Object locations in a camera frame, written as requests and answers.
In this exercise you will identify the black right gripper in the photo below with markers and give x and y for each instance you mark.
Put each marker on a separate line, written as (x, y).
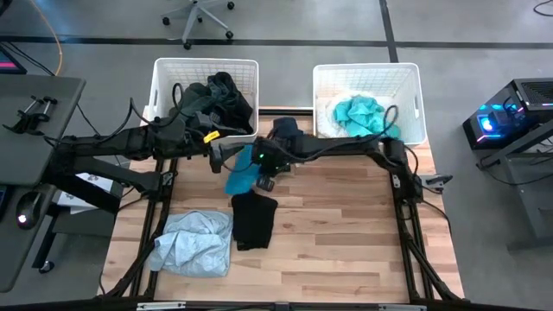
(272, 157)

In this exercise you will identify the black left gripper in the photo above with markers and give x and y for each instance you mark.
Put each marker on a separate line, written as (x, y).
(196, 144)

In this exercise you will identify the bright blue garment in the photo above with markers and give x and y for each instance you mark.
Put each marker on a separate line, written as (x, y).
(242, 177)

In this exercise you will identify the navy cloth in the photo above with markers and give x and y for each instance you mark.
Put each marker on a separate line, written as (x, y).
(285, 127)

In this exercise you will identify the dark charcoal garment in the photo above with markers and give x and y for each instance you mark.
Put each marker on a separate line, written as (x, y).
(231, 103)

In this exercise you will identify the dark green garment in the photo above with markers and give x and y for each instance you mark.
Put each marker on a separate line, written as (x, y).
(194, 101)

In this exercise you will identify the black garment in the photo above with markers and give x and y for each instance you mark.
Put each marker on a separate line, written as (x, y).
(252, 220)

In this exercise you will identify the white plastic laundry basket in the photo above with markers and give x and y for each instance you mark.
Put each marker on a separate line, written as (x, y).
(164, 86)
(410, 86)

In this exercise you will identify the teal cloth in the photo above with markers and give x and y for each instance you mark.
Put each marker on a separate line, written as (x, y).
(358, 114)

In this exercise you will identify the light blue shirt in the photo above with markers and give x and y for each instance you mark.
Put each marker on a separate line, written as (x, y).
(194, 244)

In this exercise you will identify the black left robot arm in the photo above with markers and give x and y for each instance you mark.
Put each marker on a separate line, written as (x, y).
(108, 144)

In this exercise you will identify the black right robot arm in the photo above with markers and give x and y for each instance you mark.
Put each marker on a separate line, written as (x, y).
(345, 144)

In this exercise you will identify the yellow tag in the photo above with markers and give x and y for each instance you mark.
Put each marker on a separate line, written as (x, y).
(211, 137)

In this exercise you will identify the white printed paper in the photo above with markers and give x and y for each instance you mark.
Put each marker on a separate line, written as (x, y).
(99, 181)

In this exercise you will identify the grey office chair base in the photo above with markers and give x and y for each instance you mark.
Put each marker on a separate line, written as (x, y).
(192, 17)

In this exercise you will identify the black desk clamp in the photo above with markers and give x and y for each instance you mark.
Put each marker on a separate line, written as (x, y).
(32, 116)

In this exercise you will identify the black desk leg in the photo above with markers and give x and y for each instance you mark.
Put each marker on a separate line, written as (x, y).
(45, 246)

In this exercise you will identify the black computer mouse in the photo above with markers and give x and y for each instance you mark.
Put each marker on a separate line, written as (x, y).
(28, 209)

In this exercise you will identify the monitor screen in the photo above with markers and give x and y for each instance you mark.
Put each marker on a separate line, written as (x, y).
(8, 65)

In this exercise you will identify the dark lower desk top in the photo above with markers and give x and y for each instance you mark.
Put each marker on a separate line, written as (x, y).
(13, 259)

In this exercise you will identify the black computer case with lights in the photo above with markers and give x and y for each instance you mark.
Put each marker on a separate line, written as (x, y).
(518, 112)

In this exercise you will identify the dark grey computer stand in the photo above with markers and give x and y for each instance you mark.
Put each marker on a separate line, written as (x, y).
(525, 203)

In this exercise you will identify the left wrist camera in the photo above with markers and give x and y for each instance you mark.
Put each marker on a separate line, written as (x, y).
(216, 162)

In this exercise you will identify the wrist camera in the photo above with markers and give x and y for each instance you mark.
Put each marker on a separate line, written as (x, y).
(265, 183)
(216, 162)

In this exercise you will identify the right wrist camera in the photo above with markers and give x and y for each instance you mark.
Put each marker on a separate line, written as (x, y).
(265, 183)

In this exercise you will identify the grey clamp bracket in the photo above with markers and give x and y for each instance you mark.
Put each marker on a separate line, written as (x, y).
(436, 180)

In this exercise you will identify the silver metal bracket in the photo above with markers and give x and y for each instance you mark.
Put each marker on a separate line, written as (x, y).
(402, 307)
(160, 306)

